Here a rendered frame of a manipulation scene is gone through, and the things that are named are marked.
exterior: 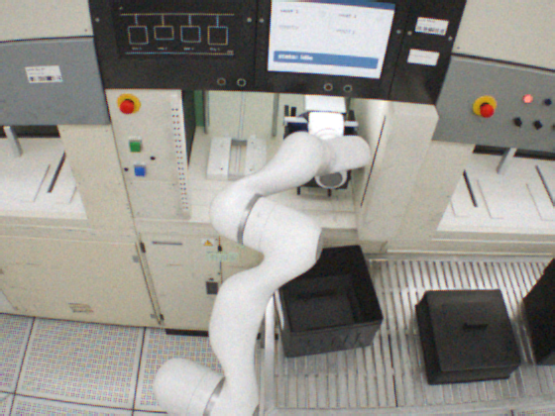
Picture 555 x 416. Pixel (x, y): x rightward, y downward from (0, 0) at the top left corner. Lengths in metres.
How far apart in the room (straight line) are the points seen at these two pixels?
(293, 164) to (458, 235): 1.00
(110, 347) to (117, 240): 0.77
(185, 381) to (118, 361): 1.38
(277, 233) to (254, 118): 1.20
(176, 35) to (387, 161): 0.66
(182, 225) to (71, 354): 1.06
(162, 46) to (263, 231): 0.55
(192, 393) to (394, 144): 0.82
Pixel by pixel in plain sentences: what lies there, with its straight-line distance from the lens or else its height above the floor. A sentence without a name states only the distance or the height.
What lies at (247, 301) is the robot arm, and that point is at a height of 1.34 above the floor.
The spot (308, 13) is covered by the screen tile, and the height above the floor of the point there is 1.63.
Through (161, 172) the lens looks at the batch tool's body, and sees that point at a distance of 1.49.
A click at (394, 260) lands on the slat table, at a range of 1.75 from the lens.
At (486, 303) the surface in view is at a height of 0.86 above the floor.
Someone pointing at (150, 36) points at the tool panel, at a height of 1.56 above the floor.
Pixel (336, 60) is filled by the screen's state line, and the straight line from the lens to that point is 1.21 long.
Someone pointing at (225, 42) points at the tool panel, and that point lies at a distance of 1.18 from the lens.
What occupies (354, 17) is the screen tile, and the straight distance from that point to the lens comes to 1.15.
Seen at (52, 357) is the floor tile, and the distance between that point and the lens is 2.48.
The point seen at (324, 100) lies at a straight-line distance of 1.50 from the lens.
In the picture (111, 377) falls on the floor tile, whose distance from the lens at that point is 2.35.
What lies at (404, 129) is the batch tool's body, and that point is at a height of 1.35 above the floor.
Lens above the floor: 2.12
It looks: 49 degrees down
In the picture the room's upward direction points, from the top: 6 degrees clockwise
